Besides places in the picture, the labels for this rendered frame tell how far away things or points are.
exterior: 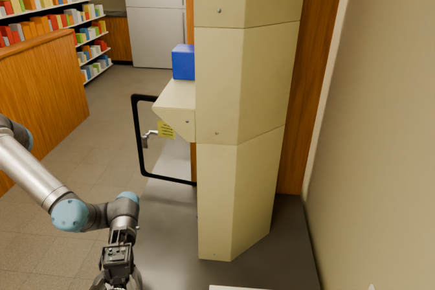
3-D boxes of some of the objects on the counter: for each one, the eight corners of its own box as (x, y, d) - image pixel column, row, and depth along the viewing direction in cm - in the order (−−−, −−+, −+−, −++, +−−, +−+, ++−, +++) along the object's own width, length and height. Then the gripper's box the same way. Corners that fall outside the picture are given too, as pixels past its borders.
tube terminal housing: (267, 199, 128) (291, 11, 90) (271, 266, 99) (310, 31, 62) (210, 195, 129) (211, 8, 92) (198, 259, 101) (193, 26, 64)
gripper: (88, 228, 77) (65, 309, 59) (150, 221, 79) (147, 298, 61) (94, 249, 81) (74, 331, 63) (153, 243, 84) (150, 320, 66)
